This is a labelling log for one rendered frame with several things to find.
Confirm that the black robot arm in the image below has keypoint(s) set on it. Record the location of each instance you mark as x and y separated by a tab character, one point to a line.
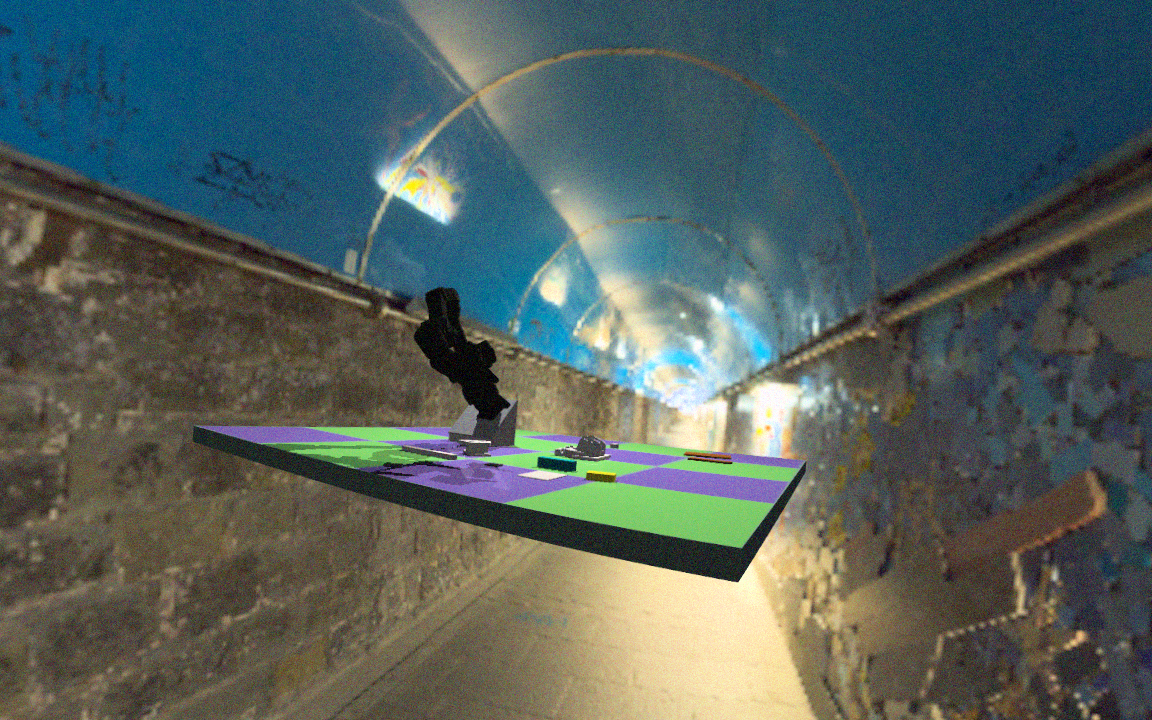
443	330

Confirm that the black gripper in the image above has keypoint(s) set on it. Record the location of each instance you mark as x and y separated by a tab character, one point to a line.
465	367

